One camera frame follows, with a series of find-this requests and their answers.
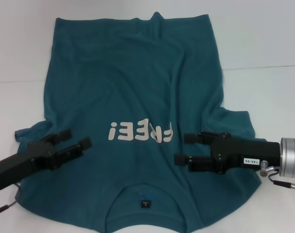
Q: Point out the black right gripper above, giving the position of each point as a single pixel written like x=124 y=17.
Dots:
x=254 y=153

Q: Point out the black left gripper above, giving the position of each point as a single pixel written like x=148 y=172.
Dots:
x=18 y=162

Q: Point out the teal t-shirt with FREE print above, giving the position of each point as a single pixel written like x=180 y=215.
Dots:
x=127 y=85

